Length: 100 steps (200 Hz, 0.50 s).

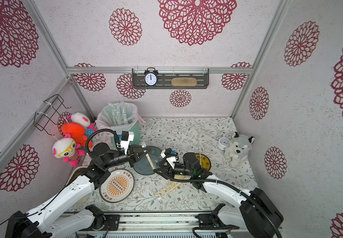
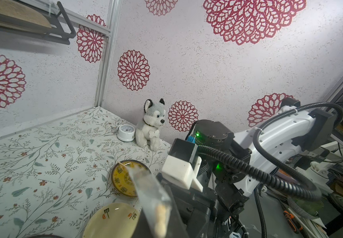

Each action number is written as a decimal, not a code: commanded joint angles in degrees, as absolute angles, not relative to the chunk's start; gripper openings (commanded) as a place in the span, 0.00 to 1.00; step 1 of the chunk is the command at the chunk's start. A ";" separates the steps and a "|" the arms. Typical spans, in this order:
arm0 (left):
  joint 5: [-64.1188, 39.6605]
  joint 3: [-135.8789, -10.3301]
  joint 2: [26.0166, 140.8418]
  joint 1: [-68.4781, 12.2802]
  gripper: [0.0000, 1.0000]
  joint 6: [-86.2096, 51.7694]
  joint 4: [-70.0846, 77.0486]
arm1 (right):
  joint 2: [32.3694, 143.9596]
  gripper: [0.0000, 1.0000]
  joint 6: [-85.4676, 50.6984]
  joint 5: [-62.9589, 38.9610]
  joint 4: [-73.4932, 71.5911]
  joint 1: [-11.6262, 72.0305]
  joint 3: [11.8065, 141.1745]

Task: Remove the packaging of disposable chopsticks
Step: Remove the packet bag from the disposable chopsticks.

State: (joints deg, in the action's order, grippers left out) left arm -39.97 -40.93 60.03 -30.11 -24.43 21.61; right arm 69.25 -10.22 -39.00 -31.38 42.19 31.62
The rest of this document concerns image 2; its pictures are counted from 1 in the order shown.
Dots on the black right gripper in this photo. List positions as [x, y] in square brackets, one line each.
[210, 213]

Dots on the wooden brush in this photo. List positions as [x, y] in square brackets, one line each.
[17, 16]

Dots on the husky plush toy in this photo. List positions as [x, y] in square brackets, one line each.
[148, 128]

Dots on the disposable chopsticks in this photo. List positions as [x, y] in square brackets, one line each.
[155, 202]

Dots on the yellow patterned plate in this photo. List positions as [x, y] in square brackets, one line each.
[121, 179]

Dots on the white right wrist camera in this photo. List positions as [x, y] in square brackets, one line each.
[182, 165]

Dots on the grey wall shelf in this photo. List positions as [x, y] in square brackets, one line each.
[62, 30]

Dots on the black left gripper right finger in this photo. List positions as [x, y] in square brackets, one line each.
[176, 228]

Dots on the small white round gauge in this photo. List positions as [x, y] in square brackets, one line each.
[126, 133]

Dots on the dark green glass plate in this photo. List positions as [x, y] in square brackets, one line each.
[44, 236]

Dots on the cream yellow plate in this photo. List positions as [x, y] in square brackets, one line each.
[116, 220]

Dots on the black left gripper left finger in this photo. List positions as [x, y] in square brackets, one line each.
[142, 229]

